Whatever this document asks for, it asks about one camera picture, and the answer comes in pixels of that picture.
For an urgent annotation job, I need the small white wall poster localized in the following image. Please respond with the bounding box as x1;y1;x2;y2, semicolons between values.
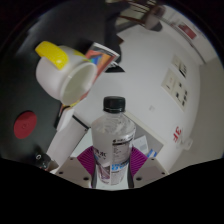
171;54;188;78

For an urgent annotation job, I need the flat round red coaster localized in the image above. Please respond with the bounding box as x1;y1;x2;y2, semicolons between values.
13;110;38;140

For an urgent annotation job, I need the white mug with yellow handle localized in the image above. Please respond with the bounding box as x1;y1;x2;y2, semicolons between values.
34;40;98;106

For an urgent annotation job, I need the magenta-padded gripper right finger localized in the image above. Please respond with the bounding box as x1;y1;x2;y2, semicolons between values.
128;146;170;190

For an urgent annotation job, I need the black jacket with white print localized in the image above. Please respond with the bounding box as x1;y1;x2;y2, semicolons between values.
104;1;126;73

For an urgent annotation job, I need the black and red power tool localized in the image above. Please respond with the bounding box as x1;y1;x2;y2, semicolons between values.
33;151;60;172

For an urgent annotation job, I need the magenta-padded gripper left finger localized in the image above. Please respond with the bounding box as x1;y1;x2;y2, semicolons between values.
54;145;98;189

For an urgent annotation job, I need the clear plastic water bottle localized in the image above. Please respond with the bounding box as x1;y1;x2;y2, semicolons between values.
90;95;137;188

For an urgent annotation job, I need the large white wall poster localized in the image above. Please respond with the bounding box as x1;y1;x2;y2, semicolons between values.
161;68;190;109

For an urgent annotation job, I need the colourful printed book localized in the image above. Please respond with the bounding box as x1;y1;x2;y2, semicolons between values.
59;42;120;111

